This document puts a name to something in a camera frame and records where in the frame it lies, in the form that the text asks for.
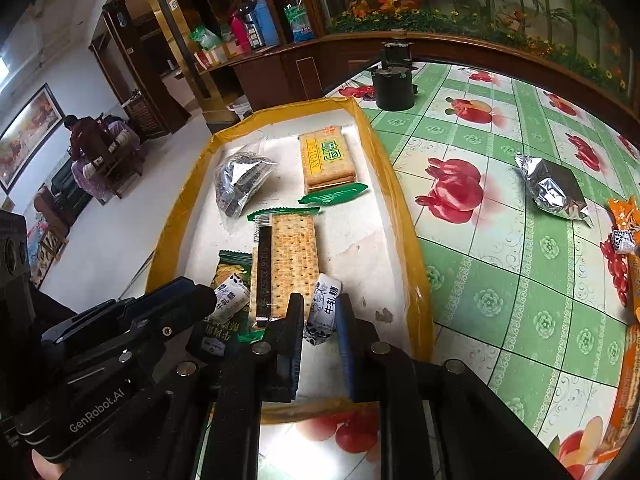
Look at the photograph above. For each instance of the silver foil snack packet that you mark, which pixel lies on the silver foil snack packet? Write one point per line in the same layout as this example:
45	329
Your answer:
550	187

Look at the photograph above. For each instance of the black thermos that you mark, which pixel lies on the black thermos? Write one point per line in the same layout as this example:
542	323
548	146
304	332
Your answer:
250	30

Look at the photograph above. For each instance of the wooden chair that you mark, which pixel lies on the wooden chair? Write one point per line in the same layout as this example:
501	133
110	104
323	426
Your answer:
112	160

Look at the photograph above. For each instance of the green floral tablecloth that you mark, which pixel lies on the green floral tablecloth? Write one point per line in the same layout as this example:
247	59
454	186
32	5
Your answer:
500	260

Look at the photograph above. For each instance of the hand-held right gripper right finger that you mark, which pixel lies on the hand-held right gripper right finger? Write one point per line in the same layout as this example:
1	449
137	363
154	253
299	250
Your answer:
346	340

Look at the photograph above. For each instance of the small orange snack packet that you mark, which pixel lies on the small orange snack packet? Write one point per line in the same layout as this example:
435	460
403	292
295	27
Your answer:
627	215

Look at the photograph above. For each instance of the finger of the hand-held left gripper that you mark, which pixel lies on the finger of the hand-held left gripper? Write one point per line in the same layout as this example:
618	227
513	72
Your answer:
190	310
160	294

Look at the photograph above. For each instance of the wooden counter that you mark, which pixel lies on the wooden counter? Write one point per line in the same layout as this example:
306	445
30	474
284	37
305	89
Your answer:
270	72

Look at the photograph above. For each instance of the small black motor cylinder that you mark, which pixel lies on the small black motor cylinder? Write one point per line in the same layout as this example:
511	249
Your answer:
397	52

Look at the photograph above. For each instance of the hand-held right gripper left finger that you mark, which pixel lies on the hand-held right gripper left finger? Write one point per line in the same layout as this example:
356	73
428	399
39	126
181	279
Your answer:
292	340

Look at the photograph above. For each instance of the red thermos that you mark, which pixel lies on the red thermos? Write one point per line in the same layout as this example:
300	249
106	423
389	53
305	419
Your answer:
237	32

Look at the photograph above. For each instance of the large orange snack packet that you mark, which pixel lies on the large orange snack packet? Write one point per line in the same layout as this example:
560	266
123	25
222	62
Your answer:
635	285

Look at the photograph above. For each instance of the green snack packet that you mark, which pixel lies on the green snack packet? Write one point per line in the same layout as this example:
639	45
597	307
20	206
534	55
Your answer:
232	262

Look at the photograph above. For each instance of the framed wall picture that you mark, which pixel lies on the framed wall picture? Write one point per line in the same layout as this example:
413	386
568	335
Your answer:
25	140

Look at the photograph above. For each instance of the red and white boxes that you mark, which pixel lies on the red and white boxes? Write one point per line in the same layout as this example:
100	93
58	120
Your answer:
215	55

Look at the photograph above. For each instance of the yellow cracker packet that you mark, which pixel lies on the yellow cracker packet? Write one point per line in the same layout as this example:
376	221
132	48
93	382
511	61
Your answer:
325	160

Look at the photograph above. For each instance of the clear cracker packet black stripe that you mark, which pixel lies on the clear cracker packet black stripe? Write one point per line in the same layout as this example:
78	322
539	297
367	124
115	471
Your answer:
290	260

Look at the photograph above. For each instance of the clear packet of dark seeds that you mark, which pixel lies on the clear packet of dark seeds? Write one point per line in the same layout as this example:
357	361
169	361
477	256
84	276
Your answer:
240	180

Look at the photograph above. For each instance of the blue thermos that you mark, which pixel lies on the blue thermos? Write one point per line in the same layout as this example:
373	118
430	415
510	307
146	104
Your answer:
266	22

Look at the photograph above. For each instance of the large black motor cylinder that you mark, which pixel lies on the large black motor cylinder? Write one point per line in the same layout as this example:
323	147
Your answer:
395	90

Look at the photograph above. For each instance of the green plastic bag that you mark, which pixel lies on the green plastic bag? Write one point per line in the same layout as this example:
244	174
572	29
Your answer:
205	37

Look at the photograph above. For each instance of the orange cracker packet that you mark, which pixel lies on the orange cracker packet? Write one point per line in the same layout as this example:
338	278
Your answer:
622	410

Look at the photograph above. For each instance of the white milk candy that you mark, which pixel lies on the white milk candy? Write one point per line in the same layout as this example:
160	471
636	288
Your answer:
620	241
231	297
322	310

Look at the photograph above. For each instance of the small green wrapper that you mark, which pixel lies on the small green wrapper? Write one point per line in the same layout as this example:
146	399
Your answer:
332	194

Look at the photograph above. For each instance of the yellow taped foam tray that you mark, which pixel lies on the yellow taped foam tray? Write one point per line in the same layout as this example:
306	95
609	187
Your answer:
400	220

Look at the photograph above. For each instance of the pack of water bottles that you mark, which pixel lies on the pack of water bottles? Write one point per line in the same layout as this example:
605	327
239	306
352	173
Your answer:
299	22

